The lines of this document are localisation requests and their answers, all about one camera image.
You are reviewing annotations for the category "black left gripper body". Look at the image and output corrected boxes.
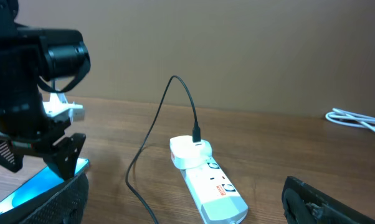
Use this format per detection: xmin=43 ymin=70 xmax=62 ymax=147
xmin=0 ymin=1 xmax=91 ymax=156

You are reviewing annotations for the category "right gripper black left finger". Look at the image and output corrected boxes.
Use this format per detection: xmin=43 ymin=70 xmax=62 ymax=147
xmin=0 ymin=172 xmax=89 ymax=224

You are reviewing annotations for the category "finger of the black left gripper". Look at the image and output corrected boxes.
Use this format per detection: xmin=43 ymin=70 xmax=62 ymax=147
xmin=43 ymin=133 xmax=86 ymax=180

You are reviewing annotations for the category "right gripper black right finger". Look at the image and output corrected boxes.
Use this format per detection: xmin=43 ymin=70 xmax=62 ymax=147
xmin=282 ymin=176 xmax=375 ymax=224

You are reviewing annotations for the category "blue screen Galaxy smartphone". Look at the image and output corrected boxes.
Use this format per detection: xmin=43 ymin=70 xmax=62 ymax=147
xmin=0 ymin=158 xmax=90 ymax=214

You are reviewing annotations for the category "black USB charging cable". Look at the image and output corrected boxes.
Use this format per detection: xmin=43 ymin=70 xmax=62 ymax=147
xmin=125 ymin=75 xmax=202 ymax=224

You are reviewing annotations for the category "white USB charger plug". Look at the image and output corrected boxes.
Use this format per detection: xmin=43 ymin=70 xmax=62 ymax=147
xmin=169 ymin=135 xmax=212 ymax=170

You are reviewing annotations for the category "white power extension strip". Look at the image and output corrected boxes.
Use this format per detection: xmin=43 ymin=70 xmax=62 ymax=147
xmin=181 ymin=158 xmax=249 ymax=224

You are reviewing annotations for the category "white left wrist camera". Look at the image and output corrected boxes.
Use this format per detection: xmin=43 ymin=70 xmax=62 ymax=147
xmin=43 ymin=93 xmax=85 ymax=122

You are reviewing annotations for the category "white power strip cord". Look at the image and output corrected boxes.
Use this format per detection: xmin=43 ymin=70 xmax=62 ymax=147
xmin=325 ymin=108 xmax=375 ymax=140

